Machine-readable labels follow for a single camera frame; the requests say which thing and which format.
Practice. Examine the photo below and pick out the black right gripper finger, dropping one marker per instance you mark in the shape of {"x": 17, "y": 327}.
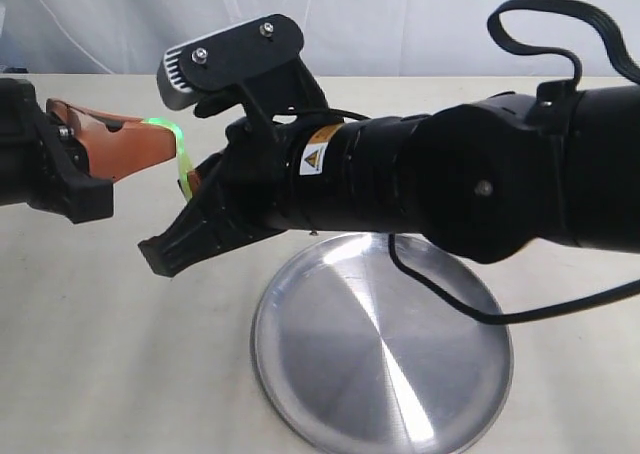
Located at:
{"x": 216, "y": 220}

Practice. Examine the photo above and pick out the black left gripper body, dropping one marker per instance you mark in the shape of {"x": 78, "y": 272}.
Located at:
{"x": 42, "y": 165}

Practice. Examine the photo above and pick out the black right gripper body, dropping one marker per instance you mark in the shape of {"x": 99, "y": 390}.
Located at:
{"x": 323, "y": 174}

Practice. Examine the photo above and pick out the green glow stick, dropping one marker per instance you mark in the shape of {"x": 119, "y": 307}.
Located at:
{"x": 184, "y": 163}

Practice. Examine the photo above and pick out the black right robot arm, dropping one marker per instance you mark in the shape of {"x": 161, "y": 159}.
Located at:
{"x": 478, "y": 180}

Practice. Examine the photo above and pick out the white fabric backdrop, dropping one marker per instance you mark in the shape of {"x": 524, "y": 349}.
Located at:
{"x": 343, "y": 37}

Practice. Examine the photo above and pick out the round stainless steel plate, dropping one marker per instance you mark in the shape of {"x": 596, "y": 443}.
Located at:
{"x": 356, "y": 357}

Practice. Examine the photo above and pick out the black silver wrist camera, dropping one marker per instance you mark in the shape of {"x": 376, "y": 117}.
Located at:
{"x": 255, "y": 63}

